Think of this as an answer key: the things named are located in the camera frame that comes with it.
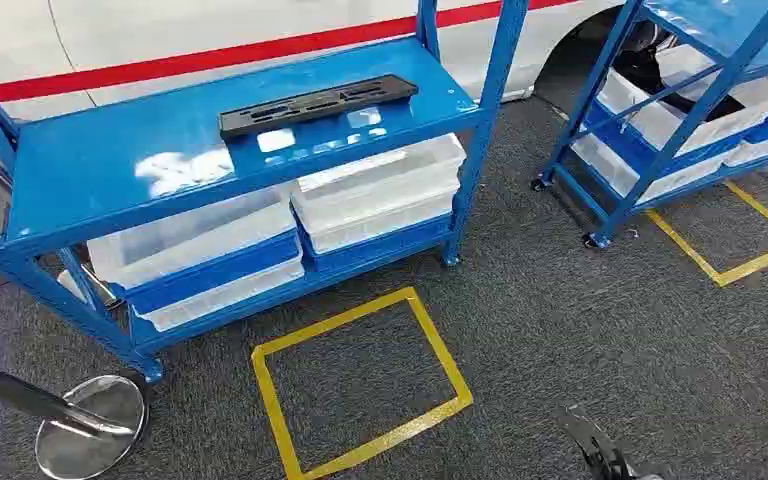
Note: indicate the long black slotted plastic part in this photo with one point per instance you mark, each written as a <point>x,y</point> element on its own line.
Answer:
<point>318,104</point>

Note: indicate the white car with red stripe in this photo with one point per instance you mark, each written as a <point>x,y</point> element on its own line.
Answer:
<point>225,26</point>

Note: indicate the blue metal shelf cart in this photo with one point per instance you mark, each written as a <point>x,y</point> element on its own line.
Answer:
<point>662,142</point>
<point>126,159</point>

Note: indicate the chrome stanchion with round base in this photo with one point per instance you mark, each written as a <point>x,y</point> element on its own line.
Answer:
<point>89,430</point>

